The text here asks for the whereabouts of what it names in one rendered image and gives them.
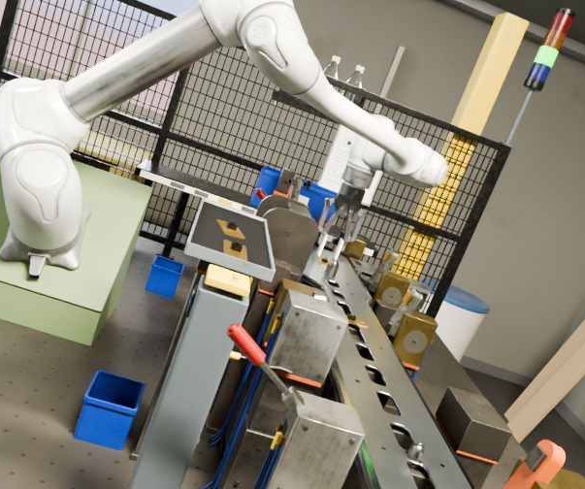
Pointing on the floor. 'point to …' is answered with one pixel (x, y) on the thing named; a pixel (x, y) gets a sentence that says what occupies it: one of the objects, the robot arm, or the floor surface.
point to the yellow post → (476, 91)
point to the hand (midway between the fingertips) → (329, 247)
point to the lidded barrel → (459, 318)
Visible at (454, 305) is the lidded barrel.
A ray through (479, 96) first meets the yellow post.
